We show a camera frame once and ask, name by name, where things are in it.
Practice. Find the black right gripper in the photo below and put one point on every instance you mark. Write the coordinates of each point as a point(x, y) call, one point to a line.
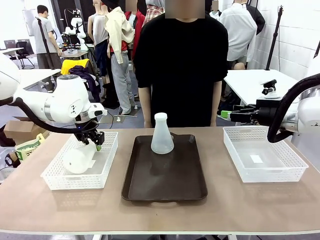
point(266, 112)

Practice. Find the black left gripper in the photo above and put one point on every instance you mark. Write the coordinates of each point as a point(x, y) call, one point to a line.
point(88, 130)

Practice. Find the translucent plastic conical flask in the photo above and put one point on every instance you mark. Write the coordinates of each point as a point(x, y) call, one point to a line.
point(162, 140)
point(77, 160)

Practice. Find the person's right forearm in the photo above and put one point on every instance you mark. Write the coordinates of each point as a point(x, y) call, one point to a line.
point(145, 105)

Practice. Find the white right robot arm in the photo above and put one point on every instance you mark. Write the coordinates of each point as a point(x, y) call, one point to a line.
point(308, 110)

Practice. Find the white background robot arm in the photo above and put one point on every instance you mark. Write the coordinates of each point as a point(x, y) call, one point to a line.
point(75, 25)

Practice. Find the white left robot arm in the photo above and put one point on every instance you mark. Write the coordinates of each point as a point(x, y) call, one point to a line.
point(60, 100)

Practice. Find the person's left forearm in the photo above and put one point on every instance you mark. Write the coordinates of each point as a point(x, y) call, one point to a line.
point(215, 100)

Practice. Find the person's left hand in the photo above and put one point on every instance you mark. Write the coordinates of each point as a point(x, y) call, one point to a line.
point(213, 123)

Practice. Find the person's right hand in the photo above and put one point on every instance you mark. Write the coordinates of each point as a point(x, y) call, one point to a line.
point(148, 124)

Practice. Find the white perforated plastic basket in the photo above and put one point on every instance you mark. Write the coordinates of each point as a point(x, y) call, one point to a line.
point(295, 165)
point(105, 162)

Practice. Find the person's black shirt torso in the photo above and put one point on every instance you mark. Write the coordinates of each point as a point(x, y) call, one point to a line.
point(182, 75)

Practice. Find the dark purple garment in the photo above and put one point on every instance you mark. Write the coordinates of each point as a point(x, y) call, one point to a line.
point(91, 80)

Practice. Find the green and white bag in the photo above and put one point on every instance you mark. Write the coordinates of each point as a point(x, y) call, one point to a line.
point(27, 150)

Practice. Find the brown cardboard box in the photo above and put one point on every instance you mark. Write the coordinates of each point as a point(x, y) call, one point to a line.
point(22, 130)

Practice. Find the mannequin white shirt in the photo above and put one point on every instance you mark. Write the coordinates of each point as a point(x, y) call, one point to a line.
point(240, 32)

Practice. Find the yellow garment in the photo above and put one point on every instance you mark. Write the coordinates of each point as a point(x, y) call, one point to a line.
point(67, 66)

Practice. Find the black tripod stand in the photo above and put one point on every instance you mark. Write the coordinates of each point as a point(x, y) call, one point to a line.
point(45, 42)
point(275, 35)

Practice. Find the wooden background work table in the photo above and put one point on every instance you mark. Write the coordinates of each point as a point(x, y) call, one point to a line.
point(72, 53)

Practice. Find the mannequin black jacket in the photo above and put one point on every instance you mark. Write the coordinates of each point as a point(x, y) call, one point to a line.
point(257, 20)

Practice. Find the mannequin cream jacket grey trousers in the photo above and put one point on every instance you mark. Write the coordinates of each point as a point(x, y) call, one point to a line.
point(120, 50)

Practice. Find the mannequin white tank top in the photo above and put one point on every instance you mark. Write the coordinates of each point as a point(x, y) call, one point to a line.
point(98, 30)

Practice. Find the black office chair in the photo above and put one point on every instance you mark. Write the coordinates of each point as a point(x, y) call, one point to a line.
point(21, 52)

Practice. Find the background person grey shirt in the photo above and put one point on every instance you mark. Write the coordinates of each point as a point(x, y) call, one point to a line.
point(45, 37)

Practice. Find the mannequin plaid shirt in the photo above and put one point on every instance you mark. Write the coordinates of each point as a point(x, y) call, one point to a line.
point(152, 12)

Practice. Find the mannequin red vest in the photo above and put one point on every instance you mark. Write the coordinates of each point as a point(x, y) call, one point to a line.
point(136, 22)

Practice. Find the grey mannequin base plate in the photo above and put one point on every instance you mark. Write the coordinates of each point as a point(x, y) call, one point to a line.
point(111, 118)

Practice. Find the black camera on white base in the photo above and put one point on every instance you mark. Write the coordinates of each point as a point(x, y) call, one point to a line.
point(270, 87)

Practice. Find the grey wall whiteboard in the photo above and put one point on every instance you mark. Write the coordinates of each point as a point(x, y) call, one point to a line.
point(28, 22)

